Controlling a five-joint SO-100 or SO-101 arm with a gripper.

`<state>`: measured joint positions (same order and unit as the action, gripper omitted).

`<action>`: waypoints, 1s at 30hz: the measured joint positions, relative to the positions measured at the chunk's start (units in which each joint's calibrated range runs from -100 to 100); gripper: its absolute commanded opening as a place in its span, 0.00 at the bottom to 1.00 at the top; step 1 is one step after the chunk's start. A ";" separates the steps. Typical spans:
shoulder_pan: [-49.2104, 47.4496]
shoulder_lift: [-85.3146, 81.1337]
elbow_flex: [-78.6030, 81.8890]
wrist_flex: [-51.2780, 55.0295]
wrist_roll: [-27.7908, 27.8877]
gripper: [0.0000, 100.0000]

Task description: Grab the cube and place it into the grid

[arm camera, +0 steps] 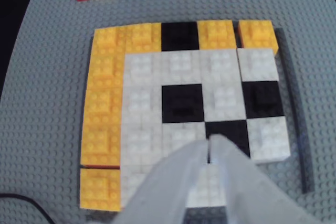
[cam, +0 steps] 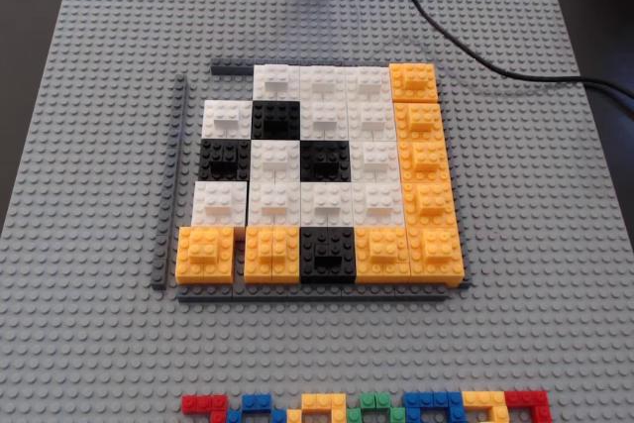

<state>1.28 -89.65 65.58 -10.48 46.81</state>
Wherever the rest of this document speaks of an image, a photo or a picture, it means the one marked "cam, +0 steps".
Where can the grey Lego baseplate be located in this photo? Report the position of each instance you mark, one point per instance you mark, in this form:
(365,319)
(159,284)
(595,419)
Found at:
(99,145)

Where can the blue Lego brick letter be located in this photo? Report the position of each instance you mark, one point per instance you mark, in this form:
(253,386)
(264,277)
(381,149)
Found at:
(257,402)
(431,400)

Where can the black Lego cube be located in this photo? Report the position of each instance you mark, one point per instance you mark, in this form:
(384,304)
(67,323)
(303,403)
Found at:
(275,118)
(324,160)
(223,160)
(327,254)

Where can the white Lego cube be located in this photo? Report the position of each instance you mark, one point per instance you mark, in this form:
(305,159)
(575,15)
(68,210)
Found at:
(379,202)
(327,202)
(369,83)
(322,83)
(218,202)
(375,160)
(324,118)
(275,78)
(273,202)
(371,118)
(228,118)
(275,160)

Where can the short dark grey Lego strip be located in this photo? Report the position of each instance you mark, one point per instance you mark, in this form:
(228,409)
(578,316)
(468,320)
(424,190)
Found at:
(230,68)

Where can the orange Lego cube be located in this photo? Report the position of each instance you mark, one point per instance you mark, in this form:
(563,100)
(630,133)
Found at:
(423,160)
(436,252)
(205,252)
(272,252)
(418,121)
(382,252)
(413,81)
(430,204)

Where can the red Lego brick letter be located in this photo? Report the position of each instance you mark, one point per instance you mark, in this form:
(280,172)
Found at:
(198,404)
(530,399)

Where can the green Lego brick letter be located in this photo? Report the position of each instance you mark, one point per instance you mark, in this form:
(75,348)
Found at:
(376,401)

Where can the yellow Lego brick letter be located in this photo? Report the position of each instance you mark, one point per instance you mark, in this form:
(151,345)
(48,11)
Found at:
(483,399)
(322,402)

